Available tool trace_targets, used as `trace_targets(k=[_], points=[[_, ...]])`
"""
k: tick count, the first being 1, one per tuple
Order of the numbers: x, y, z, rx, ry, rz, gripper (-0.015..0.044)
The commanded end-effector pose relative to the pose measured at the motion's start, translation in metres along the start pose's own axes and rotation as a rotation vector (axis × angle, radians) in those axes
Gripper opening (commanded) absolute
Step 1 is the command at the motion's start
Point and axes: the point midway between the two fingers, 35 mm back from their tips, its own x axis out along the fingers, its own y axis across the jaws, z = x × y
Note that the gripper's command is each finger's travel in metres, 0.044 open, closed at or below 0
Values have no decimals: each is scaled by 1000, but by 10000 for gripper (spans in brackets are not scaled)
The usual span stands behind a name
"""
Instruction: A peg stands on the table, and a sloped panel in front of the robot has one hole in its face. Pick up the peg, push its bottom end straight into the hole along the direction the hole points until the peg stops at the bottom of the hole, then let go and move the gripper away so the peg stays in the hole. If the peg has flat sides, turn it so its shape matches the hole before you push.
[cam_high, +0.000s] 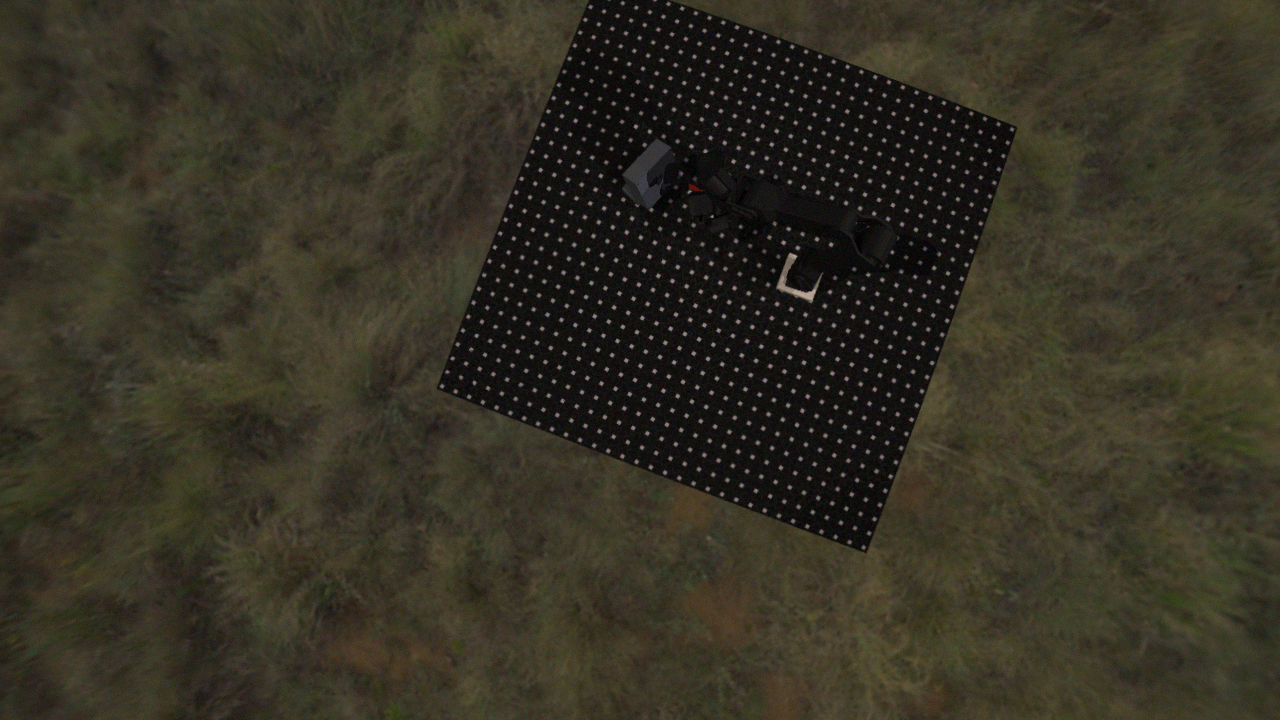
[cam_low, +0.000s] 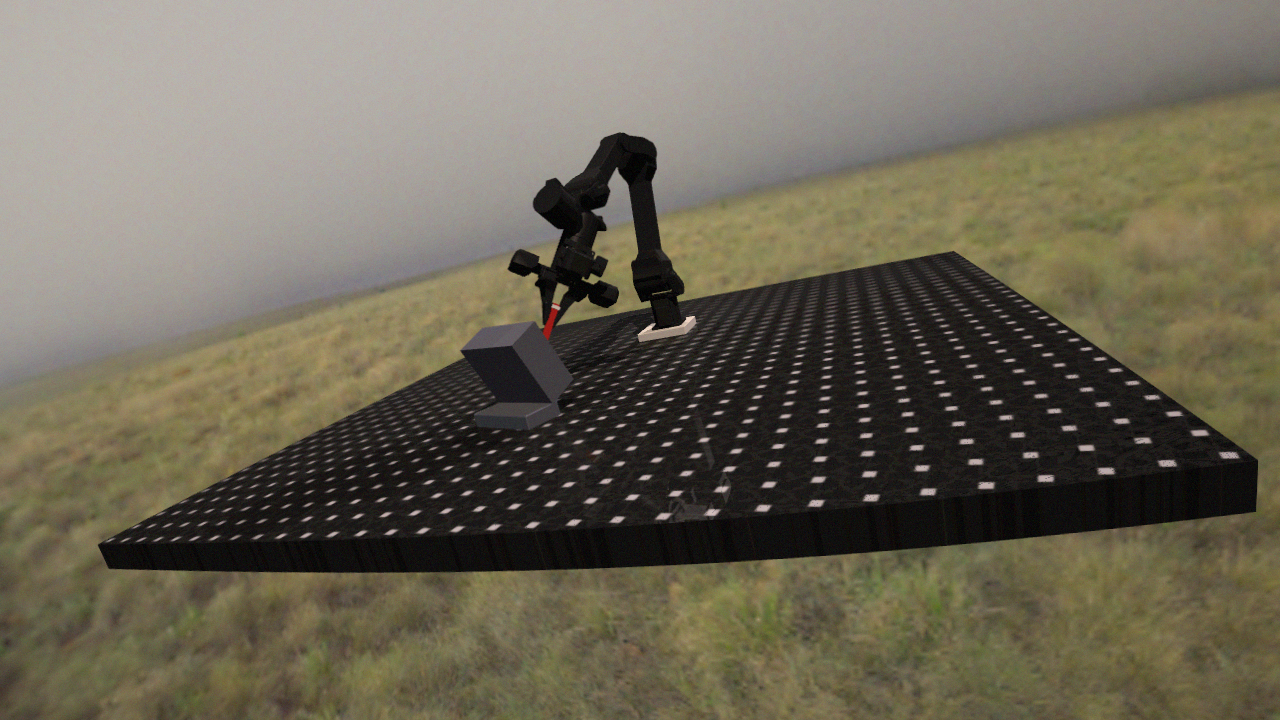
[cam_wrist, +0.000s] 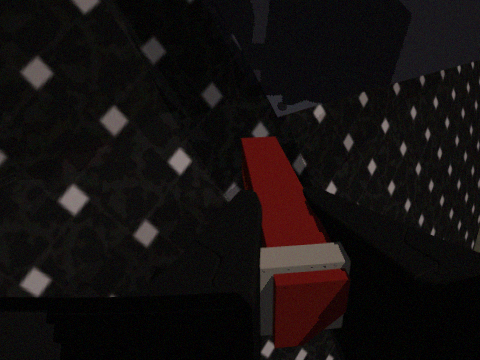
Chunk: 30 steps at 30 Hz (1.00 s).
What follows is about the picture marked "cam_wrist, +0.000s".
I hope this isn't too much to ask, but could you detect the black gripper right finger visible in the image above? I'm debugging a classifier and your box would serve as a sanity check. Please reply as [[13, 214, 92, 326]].
[[303, 187, 480, 360]]

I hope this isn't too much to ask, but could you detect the dark grey sloped panel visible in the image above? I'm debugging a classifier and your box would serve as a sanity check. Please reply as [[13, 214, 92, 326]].
[[213, 0, 480, 117]]

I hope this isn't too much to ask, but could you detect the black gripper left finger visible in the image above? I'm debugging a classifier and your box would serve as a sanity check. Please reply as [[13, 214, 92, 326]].
[[0, 189, 263, 360]]

